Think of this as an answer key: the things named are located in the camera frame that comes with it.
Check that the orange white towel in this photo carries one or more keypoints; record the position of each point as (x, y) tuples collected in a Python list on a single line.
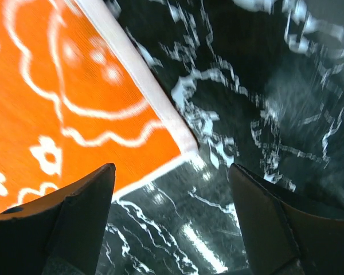
[(74, 95)]

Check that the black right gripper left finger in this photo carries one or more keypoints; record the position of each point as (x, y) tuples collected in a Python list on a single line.
[(67, 224)]

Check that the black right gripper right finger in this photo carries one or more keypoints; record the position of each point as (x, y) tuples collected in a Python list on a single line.
[(283, 232)]

